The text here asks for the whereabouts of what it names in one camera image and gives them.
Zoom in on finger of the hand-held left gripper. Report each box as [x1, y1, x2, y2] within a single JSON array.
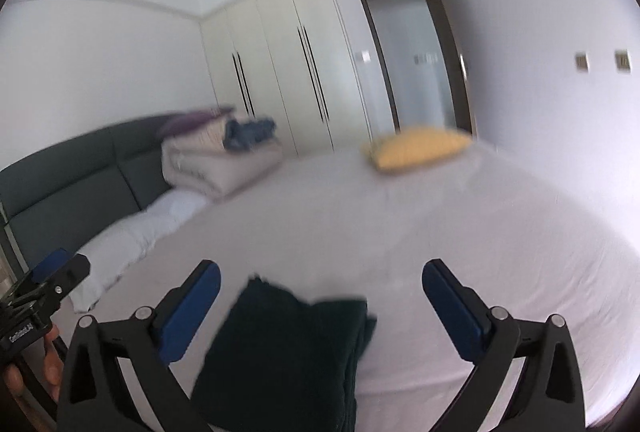
[[31, 248, 71, 283], [47, 254, 92, 299]]

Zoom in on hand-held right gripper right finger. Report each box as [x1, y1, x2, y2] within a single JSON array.
[[421, 258, 587, 432]]

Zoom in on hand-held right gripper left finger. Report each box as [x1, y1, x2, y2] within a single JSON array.
[[56, 259, 222, 432]]

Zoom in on dark green sweater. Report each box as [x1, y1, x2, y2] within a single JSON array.
[[190, 274, 378, 432]]

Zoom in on blue clothes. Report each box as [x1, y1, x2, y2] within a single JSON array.
[[222, 117, 277, 151]]

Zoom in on person's left hand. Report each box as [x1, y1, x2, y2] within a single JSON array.
[[0, 324, 63, 407]]

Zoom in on white pillow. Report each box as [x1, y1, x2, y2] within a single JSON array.
[[70, 189, 211, 313]]

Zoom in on dark grey headboard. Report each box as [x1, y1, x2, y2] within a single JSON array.
[[0, 114, 176, 257]]

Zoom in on bed with white sheet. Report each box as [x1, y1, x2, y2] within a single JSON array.
[[70, 132, 640, 432]]

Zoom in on folded beige duvet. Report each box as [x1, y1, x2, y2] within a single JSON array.
[[161, 109, 283, 199]]

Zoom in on yellow pillow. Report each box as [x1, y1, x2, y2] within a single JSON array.
[[361, 126, 473, 173]]

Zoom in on purple pillow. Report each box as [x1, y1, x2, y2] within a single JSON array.
[[159, 109, 236, 137]]

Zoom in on frosted glass door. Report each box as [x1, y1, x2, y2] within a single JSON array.
[[360, 0, 478, 143]]

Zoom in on cream wardrobe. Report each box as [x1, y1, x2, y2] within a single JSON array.
[[200, 0, 373, 157]]

